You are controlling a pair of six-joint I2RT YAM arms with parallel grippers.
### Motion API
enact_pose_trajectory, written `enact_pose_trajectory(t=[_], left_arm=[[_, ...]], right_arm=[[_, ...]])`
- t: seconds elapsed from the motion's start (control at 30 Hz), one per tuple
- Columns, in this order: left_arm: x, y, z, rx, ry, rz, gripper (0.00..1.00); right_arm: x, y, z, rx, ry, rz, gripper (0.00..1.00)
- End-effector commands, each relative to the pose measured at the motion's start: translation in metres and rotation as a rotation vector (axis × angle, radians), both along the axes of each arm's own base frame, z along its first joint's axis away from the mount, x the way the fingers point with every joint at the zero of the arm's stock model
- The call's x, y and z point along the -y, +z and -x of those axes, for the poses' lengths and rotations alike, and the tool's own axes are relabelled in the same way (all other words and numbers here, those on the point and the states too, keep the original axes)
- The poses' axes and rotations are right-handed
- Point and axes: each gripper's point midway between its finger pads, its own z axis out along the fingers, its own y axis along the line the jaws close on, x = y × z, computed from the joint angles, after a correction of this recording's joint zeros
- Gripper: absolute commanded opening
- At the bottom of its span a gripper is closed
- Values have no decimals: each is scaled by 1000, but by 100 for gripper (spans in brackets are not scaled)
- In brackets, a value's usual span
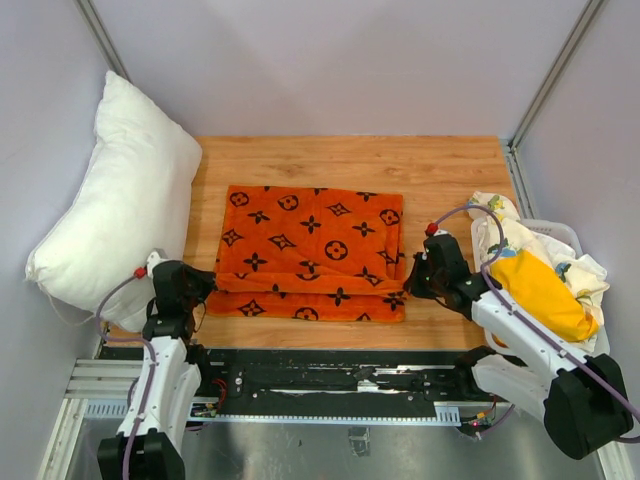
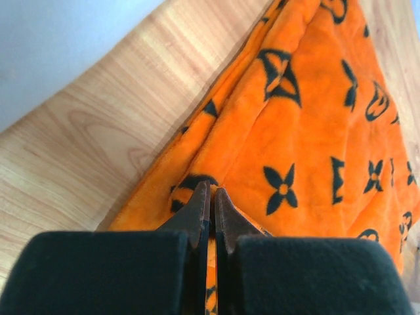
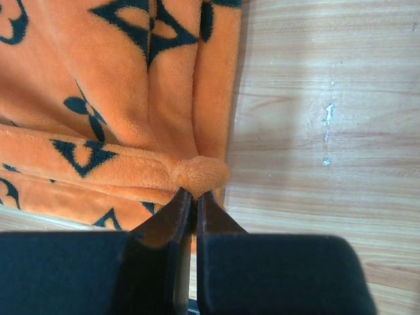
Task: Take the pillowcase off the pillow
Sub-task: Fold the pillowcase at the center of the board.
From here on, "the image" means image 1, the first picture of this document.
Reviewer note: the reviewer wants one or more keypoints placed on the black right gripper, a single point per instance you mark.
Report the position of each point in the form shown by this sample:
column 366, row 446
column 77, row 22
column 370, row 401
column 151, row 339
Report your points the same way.
column 413, row 285

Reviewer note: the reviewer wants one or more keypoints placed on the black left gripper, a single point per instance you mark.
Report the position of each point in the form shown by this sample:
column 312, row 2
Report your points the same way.
column 205, row 279

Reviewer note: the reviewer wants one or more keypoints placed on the white pillow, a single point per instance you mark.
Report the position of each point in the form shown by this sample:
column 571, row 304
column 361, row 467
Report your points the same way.
column 135, row 198

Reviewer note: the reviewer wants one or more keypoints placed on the orange patterned pillowcase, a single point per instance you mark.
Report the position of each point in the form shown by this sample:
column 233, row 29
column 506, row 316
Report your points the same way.
column 313, row 254

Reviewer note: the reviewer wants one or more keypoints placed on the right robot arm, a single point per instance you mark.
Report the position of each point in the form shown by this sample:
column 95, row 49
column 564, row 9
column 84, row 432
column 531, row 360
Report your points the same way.
column 580, row 399

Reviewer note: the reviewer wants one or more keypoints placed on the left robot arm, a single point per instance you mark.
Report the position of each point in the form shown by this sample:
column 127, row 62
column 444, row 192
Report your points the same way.
column 148, row 442

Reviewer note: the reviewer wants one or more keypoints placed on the yellow cloth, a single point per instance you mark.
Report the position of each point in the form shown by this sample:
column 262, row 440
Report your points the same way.
column 540, row 292

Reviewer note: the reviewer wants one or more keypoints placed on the white plastic laundry basket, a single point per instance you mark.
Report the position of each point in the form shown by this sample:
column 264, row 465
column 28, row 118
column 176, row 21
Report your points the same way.
column 560, row 232

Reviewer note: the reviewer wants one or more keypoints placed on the white cartoon print cloth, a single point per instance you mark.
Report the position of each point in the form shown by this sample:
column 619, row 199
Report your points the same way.
column 503, row 235

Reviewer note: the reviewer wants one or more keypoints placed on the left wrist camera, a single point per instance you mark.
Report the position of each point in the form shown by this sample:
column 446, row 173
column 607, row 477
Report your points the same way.
column 155, row 258

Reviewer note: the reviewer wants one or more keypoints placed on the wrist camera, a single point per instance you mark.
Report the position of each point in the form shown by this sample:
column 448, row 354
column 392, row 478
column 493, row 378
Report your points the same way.
column 155, row 258
column 434, row 229

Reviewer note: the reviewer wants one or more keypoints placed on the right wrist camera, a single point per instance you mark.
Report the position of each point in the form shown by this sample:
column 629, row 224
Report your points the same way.
column 434, row 229

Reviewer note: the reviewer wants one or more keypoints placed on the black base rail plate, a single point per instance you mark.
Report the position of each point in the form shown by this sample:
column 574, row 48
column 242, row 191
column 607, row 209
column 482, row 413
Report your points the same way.
column 352, row 380

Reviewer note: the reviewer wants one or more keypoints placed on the grey slotted cable duct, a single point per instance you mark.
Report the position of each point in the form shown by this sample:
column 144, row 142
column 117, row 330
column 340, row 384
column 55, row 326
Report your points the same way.
column 427, row 415

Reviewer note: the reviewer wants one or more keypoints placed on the left aluminium frame post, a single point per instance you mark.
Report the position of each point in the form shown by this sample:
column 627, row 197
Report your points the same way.
column 99, row 32

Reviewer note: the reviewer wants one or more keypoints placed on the aluminium frame post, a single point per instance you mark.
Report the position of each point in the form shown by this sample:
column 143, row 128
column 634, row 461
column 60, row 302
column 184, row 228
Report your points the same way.
column 99, row 32
column 578, row 33

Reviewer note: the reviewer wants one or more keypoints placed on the right aluminium frame post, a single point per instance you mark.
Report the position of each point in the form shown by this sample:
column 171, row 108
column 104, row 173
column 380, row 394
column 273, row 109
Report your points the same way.
column 578, row 33

